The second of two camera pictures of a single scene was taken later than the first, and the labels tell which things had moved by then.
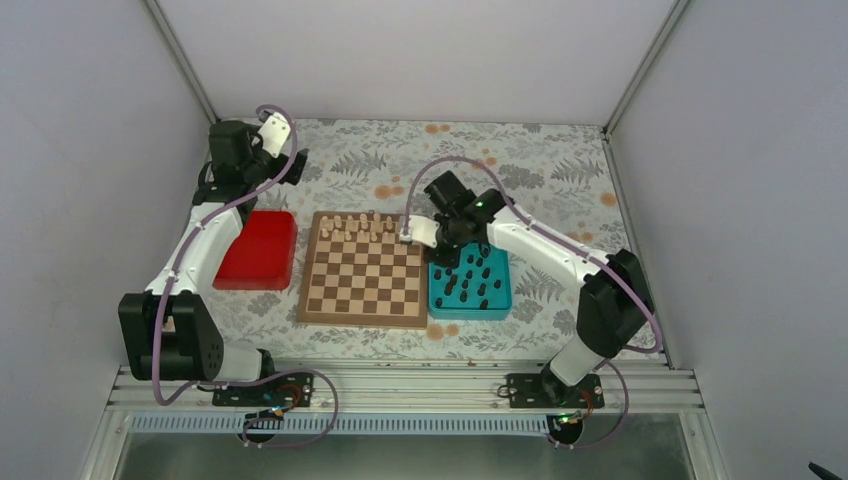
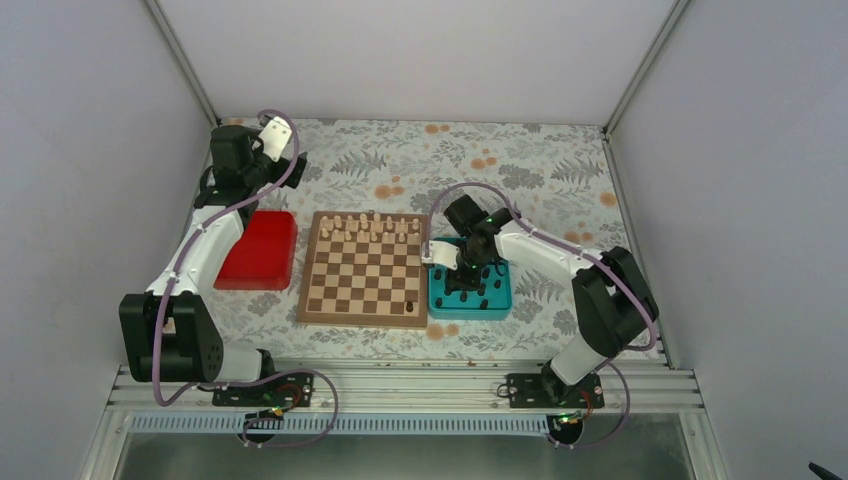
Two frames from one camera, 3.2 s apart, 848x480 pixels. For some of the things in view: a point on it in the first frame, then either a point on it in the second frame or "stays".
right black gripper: [448, 260] to [462, 283]
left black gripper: [293, 175] stays
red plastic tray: [263, 257] stays
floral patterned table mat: [566, 169] stays
